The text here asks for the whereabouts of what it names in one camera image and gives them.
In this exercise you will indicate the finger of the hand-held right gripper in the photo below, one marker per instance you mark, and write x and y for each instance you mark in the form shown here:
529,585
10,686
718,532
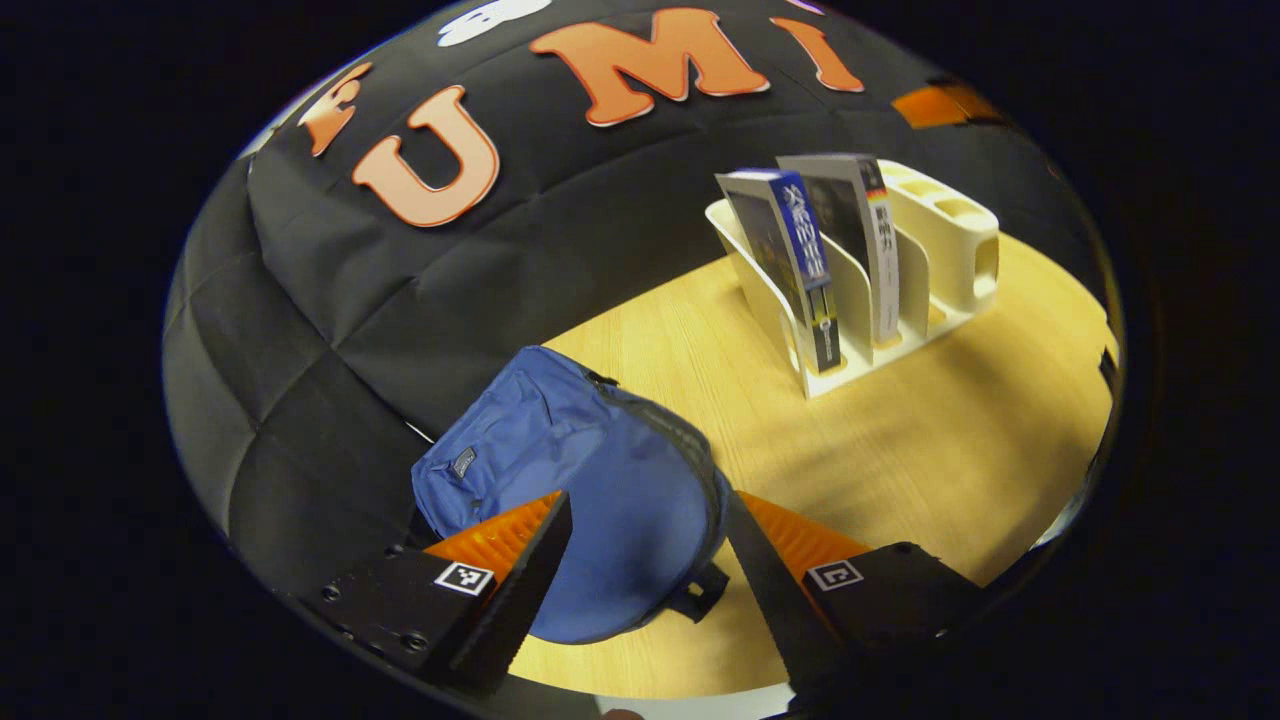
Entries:
940,106

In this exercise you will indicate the grey portrait cover book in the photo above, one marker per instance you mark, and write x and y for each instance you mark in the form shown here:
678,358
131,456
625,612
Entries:
850,220

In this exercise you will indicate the blue schoolbag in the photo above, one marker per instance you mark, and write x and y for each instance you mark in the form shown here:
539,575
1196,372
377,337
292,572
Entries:
600,480

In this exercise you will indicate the blue spine book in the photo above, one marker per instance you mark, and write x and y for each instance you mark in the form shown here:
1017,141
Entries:
800,230

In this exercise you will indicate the black backdrop cloth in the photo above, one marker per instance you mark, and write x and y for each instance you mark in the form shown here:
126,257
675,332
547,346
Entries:
300,300

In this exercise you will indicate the white bookshelf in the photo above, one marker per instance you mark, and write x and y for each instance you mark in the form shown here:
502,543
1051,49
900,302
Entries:
960,260

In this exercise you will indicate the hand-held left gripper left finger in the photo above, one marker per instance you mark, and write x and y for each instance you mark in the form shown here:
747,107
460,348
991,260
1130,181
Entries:
520,590

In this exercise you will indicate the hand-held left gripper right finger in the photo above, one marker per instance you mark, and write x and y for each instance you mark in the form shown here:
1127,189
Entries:
790,610

